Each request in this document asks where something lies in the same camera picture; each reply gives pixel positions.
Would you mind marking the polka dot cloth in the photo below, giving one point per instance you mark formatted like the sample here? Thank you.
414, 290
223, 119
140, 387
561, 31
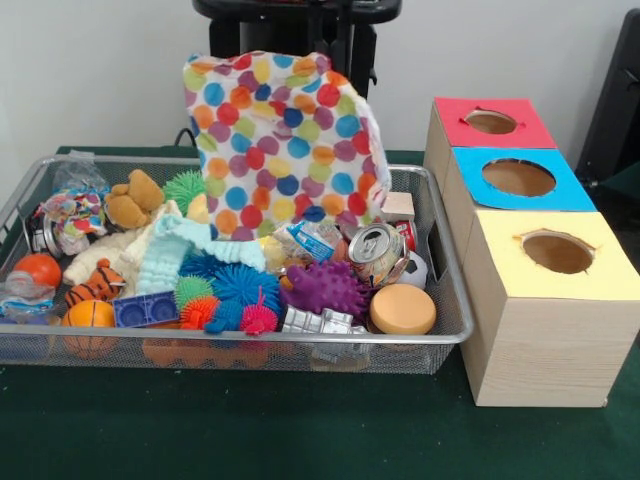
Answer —
280, 150

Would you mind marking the shallow mesh bin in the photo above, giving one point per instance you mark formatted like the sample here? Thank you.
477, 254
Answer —
425, 350

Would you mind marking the wooden box with three holes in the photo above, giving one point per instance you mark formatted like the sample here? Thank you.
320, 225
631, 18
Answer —
545, 360

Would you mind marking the purple spiky ball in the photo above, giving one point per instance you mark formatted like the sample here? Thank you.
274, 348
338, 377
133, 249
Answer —
325, 287

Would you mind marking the crushed drink can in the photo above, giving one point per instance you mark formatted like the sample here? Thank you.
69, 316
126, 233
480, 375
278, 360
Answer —
375, 250

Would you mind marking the blue spiky ball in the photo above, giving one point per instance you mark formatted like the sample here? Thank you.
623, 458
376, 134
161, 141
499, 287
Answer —
245, 285

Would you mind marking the orange round sponge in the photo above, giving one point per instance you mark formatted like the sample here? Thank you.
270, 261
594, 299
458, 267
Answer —
402, 307

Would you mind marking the green spiky ball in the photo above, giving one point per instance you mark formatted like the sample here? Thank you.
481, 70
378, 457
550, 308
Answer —
182, 187

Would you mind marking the light blue knitted cloth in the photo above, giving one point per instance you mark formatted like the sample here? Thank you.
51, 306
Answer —
165, 250

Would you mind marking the brown teddy bear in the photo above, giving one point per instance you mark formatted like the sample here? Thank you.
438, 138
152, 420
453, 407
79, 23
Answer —
132, 200

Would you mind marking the tiger plush toy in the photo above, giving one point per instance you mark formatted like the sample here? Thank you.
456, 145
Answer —
97, 285

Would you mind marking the small basketball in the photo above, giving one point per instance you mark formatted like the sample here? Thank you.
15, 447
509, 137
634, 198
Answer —
90, 314

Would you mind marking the orange ball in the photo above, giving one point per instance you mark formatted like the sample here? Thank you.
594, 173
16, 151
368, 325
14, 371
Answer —
40, 270

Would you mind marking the dark green side tablecloth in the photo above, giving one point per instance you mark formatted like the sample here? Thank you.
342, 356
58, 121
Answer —
625, 185

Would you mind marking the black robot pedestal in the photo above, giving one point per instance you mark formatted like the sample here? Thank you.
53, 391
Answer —
300, 25

